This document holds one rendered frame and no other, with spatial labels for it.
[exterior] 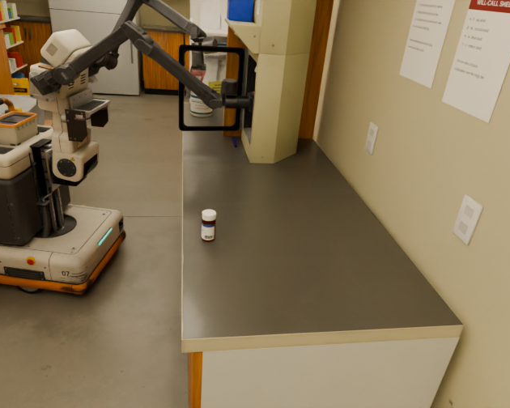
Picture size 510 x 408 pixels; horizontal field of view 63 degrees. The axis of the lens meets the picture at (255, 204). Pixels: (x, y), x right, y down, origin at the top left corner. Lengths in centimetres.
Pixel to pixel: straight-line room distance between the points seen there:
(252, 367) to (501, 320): 59
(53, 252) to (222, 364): 164
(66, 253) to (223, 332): 162
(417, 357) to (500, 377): 19
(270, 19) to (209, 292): 110
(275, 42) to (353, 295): 105
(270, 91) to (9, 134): 138
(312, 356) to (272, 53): 118
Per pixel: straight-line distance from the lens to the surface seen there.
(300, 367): 111
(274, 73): 179
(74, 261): 245
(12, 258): 261
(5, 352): 243
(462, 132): 125
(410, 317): 116
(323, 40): 221
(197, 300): 108
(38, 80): 214
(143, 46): 190
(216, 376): 108
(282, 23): 177
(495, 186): 114
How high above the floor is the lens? 165
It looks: 28 degrees down
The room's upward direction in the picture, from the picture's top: 5 degrees clockwise
